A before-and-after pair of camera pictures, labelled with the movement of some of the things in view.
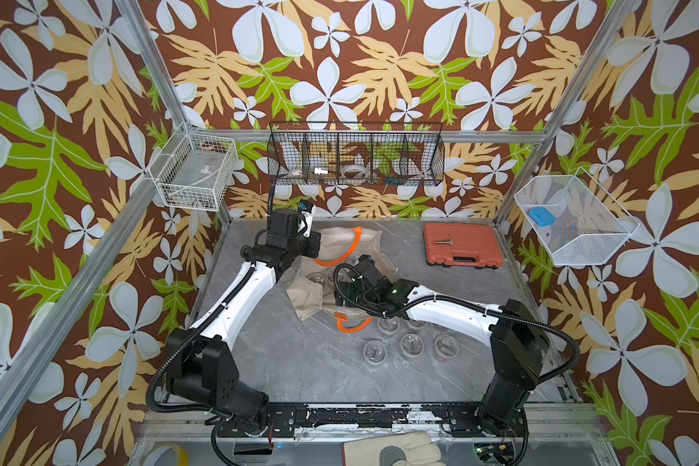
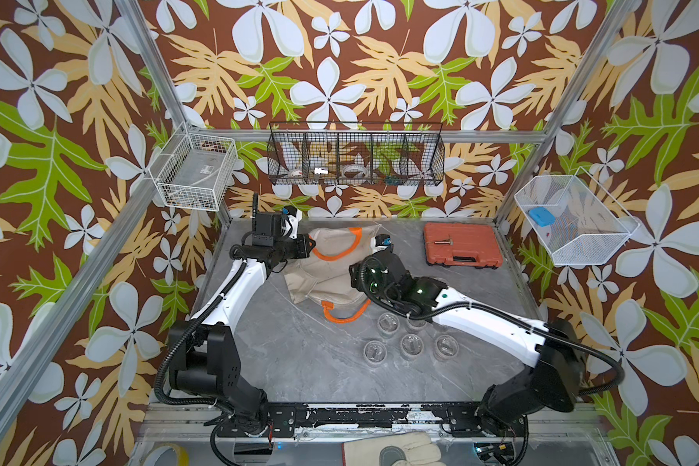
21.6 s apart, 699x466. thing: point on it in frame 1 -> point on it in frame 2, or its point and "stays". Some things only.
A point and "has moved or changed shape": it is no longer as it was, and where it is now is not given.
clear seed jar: [387, 327] stays
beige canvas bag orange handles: [312, 291] has moved or changed shape
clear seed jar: [412, 346] stays
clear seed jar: [375, 351] stays
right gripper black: [350, 287] -> [361, 274]
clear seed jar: [446, 348] stays
